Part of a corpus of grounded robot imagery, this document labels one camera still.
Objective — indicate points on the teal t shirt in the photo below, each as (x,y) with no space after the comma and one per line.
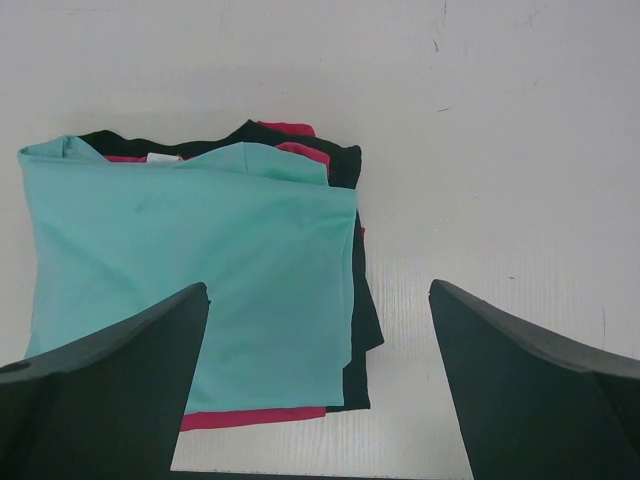
(260,227)

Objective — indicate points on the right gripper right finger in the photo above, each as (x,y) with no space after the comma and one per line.
(530,403)

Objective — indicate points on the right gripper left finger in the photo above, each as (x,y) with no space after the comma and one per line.
(108,405)

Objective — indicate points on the pink t shirt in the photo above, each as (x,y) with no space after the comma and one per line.
(211,420)

